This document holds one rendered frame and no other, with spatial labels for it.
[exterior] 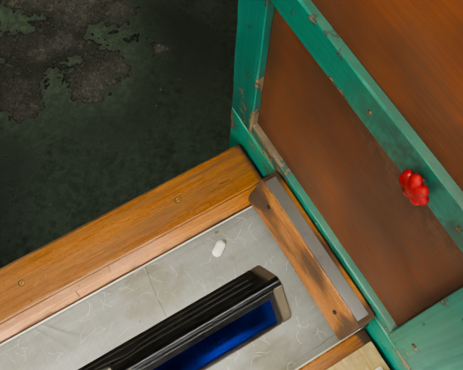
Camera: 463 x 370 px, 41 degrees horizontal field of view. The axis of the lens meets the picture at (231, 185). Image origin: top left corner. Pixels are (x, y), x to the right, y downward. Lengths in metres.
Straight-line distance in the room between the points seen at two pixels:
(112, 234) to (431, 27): 0.74
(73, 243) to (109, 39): 1.28
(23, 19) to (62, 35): 0.17
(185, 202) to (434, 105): 0.63
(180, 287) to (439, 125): 0.64
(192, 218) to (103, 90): 1.12
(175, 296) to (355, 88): 0.57
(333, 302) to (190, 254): 0.28
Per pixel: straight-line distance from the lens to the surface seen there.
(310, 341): 1.12
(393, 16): 0.63
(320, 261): 1.03
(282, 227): 1.07
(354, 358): 1.10
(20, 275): 1.16
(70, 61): 2.28
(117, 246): 1.14
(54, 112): 2.18
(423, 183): 0.68
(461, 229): 0.68
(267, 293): 0.75
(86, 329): 1.14
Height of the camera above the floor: 1.84
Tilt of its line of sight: 67 degrees down
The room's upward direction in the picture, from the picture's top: 4 degrees clockwise
